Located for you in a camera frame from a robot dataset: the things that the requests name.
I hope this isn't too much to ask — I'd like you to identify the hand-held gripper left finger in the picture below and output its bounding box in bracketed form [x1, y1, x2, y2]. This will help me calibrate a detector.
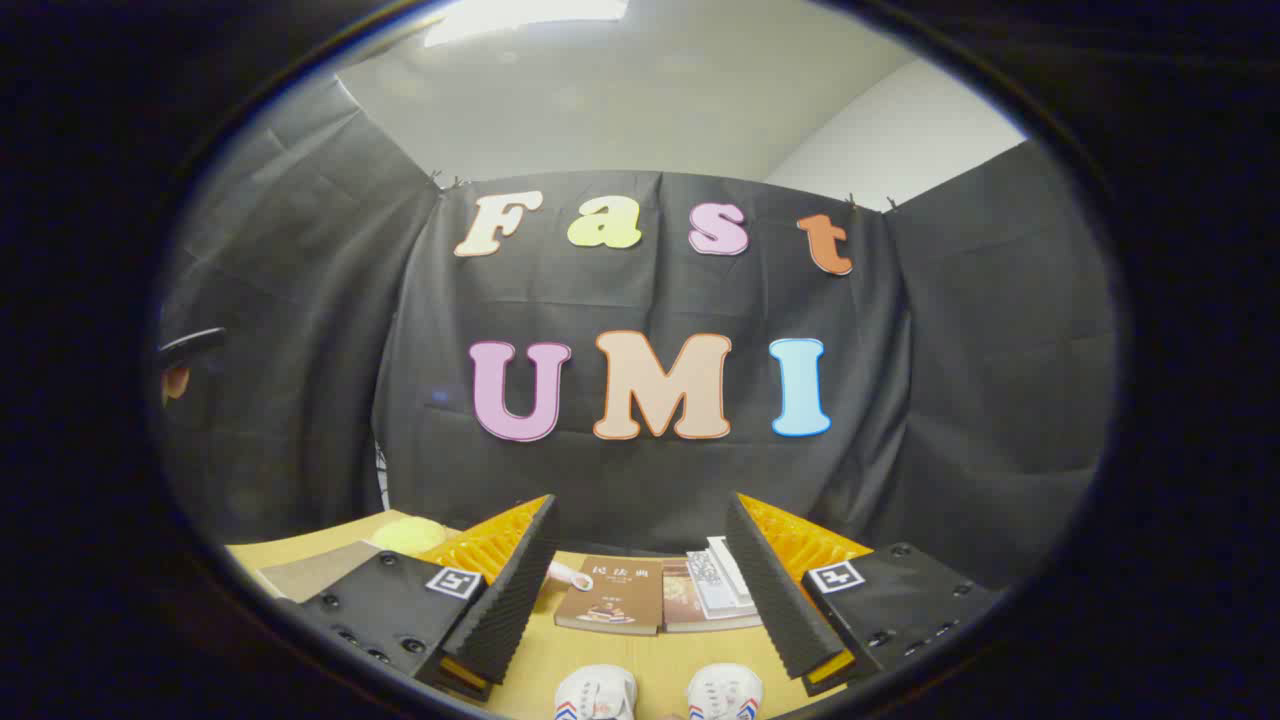
[298, 494, 561, 701]

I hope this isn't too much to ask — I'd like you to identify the yellow plush toy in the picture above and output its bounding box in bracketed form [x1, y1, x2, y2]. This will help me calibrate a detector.
[370, 516, 451, 558]

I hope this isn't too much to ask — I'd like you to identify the white striped shoe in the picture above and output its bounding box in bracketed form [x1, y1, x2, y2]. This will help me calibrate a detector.
[686, 662, 765, 720]
[554, 665, 639, 720]

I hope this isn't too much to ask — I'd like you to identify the beige fabric storage box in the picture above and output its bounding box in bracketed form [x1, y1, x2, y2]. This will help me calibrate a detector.
[256, 541, 384, 603]

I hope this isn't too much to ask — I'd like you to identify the brown book with figures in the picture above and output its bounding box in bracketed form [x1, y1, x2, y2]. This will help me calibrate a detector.
[554, 556, 665, 636]

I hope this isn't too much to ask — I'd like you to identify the black backdrop cloth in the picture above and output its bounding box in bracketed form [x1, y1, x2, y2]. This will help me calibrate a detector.
[160, 75, 1116, 591]

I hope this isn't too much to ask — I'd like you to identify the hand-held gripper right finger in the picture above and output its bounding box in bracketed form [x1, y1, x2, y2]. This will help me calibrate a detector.
[724, 491, 1003, 698]

